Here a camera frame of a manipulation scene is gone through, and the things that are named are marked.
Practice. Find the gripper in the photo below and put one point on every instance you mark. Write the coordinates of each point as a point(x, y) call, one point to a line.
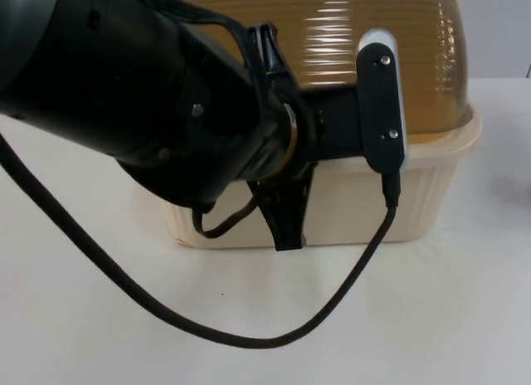
point(332, 123)

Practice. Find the cream lid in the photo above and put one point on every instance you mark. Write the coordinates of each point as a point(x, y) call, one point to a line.
point(332, 36)

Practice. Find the cream box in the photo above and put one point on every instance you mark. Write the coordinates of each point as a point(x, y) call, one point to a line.
point(352, 219)

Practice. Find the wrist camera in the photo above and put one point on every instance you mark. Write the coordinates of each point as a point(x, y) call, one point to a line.
point(379, 111)

